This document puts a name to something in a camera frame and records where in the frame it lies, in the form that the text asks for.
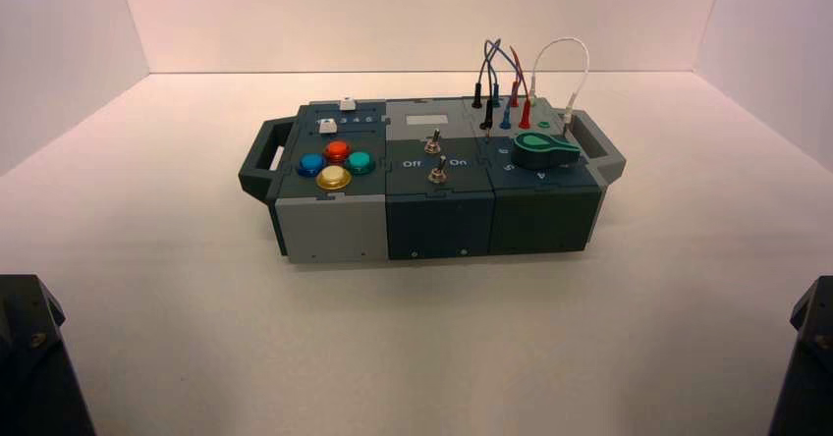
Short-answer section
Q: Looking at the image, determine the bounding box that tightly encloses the white patch cable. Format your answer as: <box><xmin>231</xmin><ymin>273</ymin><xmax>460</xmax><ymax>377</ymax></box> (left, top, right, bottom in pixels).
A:
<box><xmin>529</xmin><ymin>36</ymin><xmax>591</xmax><ymax>126</ymax></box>

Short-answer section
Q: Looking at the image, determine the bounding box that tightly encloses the red push button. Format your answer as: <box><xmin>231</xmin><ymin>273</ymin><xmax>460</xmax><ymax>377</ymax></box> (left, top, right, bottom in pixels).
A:
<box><xmin>323</xmin><ymin>139</ymin><xmax>354</xmax><ymax>164</ymax></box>

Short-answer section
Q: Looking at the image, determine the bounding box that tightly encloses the blue push button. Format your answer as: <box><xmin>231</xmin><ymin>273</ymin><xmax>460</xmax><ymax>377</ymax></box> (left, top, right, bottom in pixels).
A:
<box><xmin>296</xmin><ymin>153</ymin><xmax>328</xmax><ymax>179</ymax></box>

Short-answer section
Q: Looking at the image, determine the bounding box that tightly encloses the grey and teal control box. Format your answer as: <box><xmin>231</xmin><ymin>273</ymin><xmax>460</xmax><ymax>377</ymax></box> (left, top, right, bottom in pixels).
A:
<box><xmin>238</xmin><ymin>97</ymin><xmax>628</xmax><ymax>265</ymax></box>

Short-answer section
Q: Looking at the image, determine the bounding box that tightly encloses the green rotary knob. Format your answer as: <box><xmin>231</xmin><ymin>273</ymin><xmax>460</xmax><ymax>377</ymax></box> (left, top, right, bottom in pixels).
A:
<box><xmin>510</xmin><ymin>132</ymin><xmax>583</xmax><ymax>172</ymax></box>

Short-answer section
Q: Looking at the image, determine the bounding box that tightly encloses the yellow push button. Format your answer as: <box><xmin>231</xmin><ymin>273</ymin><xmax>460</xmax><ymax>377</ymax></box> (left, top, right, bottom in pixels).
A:
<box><xmin>315</xmin><ymin>164</ymin><xmax>353</xmax><ymax>192</ymax></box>

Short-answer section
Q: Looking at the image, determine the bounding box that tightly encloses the teal push button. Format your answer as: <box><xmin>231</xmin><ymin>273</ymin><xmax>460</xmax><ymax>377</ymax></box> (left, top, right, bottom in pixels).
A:
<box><xmin>344</xmin><ymin>151</ymin><xmax>377</xmax><ymax>177</ymax></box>

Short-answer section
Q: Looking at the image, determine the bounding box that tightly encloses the red patch cable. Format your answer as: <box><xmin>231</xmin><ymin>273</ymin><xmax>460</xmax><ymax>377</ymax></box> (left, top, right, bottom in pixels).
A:
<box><xmin>509</xmin><ymin>45</ymin><xmax>533</xmax><ymax>131</ymax></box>

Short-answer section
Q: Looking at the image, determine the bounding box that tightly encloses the blue patch cable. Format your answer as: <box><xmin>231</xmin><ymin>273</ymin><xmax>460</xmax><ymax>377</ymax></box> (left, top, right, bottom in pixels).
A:
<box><xmin>484</xmin><ymin>37</ymin><xmax>514</xmax><ymax>131</ymax></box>

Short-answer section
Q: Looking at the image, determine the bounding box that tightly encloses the black patch cable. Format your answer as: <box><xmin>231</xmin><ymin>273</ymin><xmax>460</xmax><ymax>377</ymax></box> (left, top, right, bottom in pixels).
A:
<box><xmin>471</xmin><ymin>39</ymin><xmax>497</xmax><ymax>132</ymax></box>

